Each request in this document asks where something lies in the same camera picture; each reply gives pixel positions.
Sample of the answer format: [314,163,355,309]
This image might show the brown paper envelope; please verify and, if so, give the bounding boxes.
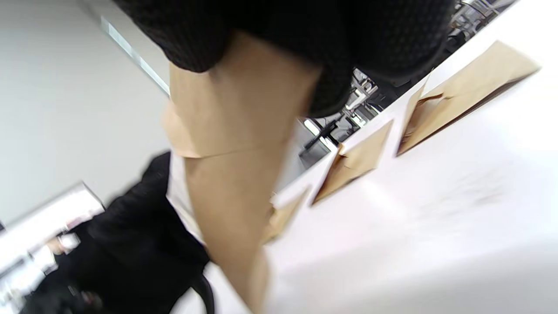
[262,188,310,245]
[162,31,323,314]
[396,40,542,157]
[312,119,394,205]

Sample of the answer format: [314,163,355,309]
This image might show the person's right hand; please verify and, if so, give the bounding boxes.
[113,0,456,118]

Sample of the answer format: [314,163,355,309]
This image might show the person's left hand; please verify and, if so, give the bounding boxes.
[20,150,215,314]

